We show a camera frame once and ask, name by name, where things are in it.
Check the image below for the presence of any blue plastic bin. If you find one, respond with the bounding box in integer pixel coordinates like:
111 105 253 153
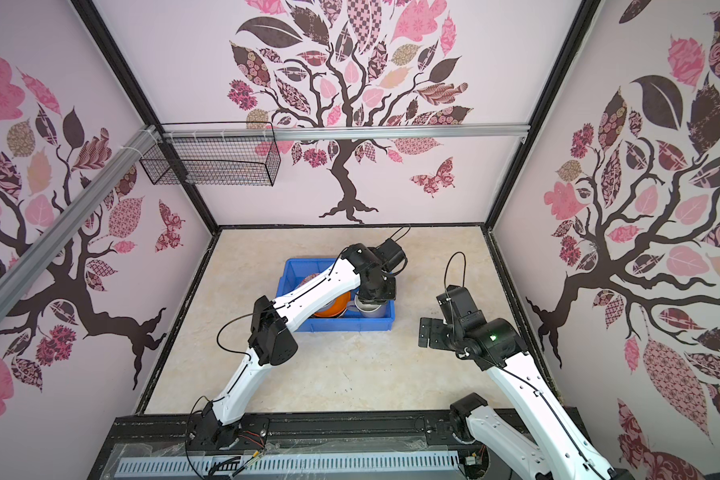
276 258 396 333

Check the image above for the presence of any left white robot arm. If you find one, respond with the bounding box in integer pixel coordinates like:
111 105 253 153
187 238 407 451

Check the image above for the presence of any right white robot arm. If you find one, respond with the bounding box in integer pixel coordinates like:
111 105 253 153
419 285 632 479

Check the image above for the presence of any black wire basket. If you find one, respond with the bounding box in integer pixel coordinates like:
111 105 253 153
140 120 281 187

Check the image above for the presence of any aluminium rail left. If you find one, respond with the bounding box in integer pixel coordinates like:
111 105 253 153
0 125 161 323

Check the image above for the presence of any white vented cable duct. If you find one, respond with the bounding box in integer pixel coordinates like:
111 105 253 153
111 451 462 479

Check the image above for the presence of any aluminium rail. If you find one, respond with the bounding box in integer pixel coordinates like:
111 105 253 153
0 125 161 323
162 123 530 142

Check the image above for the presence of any aluminium rail back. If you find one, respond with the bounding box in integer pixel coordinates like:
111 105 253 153
162 123 530 142

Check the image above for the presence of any lavender grey mug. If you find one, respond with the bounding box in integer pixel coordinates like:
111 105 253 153
354 297 388 318

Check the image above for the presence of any red patterned bowl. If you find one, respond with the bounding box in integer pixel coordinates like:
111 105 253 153
299 273 319 286

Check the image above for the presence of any orange plate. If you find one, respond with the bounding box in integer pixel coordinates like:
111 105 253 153
313 292 352 318

